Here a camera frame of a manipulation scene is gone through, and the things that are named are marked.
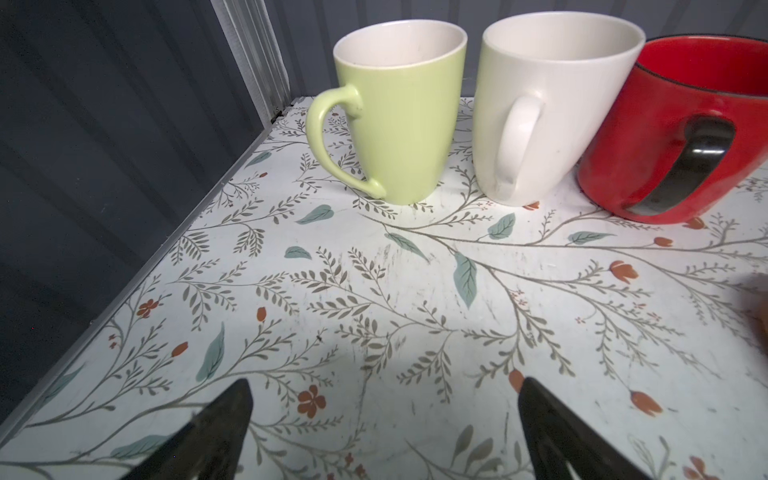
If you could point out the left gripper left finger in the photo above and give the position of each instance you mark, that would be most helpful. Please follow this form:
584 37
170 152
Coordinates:
208 446

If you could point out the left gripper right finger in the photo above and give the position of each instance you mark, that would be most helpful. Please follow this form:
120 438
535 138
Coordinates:
561 445

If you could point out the red mug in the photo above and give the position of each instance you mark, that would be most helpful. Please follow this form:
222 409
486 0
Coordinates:
689 124

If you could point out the white mug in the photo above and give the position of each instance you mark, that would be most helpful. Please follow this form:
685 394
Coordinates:
546 81

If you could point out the light green mug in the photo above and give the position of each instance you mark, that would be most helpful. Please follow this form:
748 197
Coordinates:
399 85

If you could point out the orange plastic tray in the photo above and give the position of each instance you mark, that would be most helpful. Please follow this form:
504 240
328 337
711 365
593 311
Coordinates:
763 315

